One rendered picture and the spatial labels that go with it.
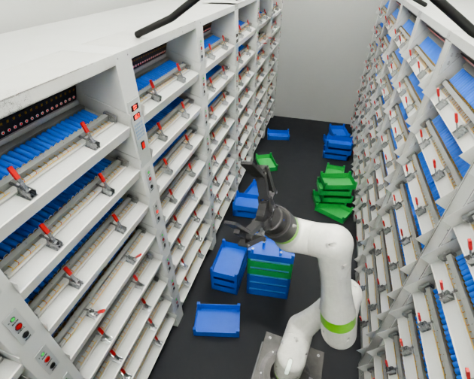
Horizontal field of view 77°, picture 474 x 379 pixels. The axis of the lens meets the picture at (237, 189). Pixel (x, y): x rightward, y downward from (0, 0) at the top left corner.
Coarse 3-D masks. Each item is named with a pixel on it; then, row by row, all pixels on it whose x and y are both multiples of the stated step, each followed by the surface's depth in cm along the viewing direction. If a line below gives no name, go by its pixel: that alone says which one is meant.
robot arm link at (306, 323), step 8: (352, 280) 118; (352, 288) 115; (360, 288) 117; (360, 296) 115; (312, 304) 135; (360, 304) 115; (304, 312) 138; (312, 312) 131; (320, 312) 127; (296, 320) 142; (304, 320) 136; (312, 320) 132; (320, 320) 129; (288, 328) 143; (296, 328) 141; (304, 328) 137; (312, 328) 134; (320, 328) 134; (304, 336) 138; (312, 336) 142
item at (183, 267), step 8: (200, 224) 234; (208, 224) 237; (200, 232) 228; (192, 240) 221; (200, 240) 222; (192, 248) 216; (184, 256) 209; (192, 256) 211; (184, 264) 201; (176, 272) 197; (184, 272) 200
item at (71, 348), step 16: (144, 224) 145; (144, 240) 144; (112, 272) 128; (128, 272) 130; (112, 288) 123; (96, 304) 117; (64, 320) 110; (96, 320) 113; (80, 336) 108; (64, 352) 99
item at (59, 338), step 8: (136, 232) 143; (128, 248) 136; (120, 256) 132; (112, 264) 128; (104, 280) 122; (96, 288) 119; (88, 296) 116; (88, 304) 116; (80, 312) 111; (72, 320) 108; (64, 328) 106; (56, 336) 103; (64, 336) 105
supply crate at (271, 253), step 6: (270, 240) 210; (252, 246) 206; (258, 246) 206; (270, 246) 206; (276, 246) 206; (258, 252) 202; (264, 252) 202; (270, 252) 202; (276, 252) 202; (282, 252) 202; (288, 252) 202; (252, 258) 197; (258, 258) 196; (264, 258) 195; (270, 258) 194; (276, 258) 193; (282, 258) 192; (288, 258) 191
